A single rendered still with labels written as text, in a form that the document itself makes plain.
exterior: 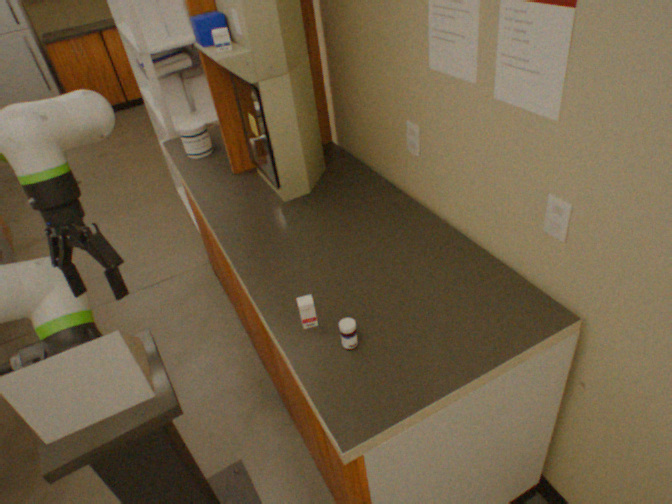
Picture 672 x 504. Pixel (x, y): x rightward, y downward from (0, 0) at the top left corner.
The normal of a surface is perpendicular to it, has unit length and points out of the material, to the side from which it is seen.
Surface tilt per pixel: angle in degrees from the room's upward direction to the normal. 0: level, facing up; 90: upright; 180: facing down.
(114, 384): 90
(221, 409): 0
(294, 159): 90
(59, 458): 0
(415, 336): 0
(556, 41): 90
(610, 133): 90
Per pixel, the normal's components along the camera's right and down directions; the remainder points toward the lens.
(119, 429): -0.13, -0.79
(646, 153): -0.88, 0.36
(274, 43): 0.46, 0.49
